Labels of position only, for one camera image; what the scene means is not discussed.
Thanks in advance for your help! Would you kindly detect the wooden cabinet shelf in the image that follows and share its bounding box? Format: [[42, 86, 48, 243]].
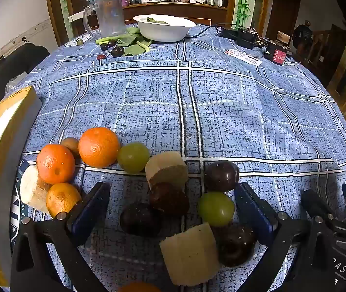
[[123, 2, 233, 24]]

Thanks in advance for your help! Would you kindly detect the brown kiwi fruit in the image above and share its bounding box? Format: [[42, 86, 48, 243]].
[[61, 137, 79, 159]]

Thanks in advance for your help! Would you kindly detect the green leafy vegetable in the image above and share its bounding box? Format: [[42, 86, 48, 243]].
[[96, 27, 152, 57]]

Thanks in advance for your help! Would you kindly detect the far red jujube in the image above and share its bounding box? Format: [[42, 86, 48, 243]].
[[96, 54, 106, 60]]

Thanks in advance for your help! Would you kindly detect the large orange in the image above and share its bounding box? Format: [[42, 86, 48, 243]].
[[78, 127, 121, 168]]

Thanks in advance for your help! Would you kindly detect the yellow rimmed white foam tray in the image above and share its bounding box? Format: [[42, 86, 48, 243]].
[[0, 86, 42, 286]]

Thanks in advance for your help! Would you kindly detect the black red battery pack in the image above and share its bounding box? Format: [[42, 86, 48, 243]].
[[264, 40, 288, 66]]

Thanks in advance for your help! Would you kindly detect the white bowl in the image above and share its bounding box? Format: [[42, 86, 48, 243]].
[[133, 14, 196, 43]]

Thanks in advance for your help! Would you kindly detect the small mandarin orange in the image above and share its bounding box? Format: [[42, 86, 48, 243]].
[[46, 182, 81, 218]]

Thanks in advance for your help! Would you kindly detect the white paper card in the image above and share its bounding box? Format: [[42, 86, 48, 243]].
[[224, 49, 262, 67]]

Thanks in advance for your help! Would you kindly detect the black sofa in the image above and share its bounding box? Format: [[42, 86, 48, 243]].
[[0, 43, 50, 101]]

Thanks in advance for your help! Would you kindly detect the black power cable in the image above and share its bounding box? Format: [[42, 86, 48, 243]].
[[185, 22, 241, 40]]

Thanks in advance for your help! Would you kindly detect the far dark plum small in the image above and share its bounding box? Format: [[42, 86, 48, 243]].
[[100, 43, 108, 51]]

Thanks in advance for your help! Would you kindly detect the medium orange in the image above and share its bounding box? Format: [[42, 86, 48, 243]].
[[36, 144, 75, 185]]

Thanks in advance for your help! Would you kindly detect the blue plaid tablecloth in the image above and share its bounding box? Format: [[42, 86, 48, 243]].
[[17, 26, 346, 236]]

